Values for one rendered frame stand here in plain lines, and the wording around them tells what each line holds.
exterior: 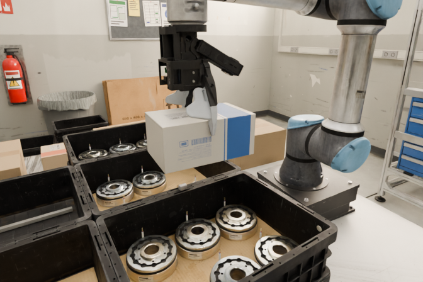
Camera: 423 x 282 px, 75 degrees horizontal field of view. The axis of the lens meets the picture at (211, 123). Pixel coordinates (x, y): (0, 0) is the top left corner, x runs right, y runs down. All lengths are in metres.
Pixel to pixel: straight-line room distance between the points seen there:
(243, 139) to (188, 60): 0.20
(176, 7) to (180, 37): 0.05
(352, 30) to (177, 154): 0.54
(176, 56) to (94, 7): 3.19
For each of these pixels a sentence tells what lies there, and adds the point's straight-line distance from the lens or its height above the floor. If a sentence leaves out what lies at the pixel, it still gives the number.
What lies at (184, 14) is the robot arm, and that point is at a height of 1.32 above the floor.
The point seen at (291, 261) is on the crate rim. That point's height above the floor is 0.92.
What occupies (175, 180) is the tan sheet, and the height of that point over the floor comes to 0.83.
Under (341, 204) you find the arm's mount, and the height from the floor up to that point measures 0.75.
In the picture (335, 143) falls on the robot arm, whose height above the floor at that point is 1.00.
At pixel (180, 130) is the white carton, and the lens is 0.50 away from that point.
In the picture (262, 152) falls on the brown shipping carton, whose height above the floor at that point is 0.77.
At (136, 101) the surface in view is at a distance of 3.62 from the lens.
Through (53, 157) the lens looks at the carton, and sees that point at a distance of 1.45.
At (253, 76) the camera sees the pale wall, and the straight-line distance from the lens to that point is 4.56.
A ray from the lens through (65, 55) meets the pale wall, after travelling 3.65.
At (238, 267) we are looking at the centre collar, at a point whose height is 0.87.
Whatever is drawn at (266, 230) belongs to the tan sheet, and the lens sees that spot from 0.74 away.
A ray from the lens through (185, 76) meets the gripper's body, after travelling 0.52.
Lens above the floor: 1.28
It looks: 17 degrees down
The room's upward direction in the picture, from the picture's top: straight up
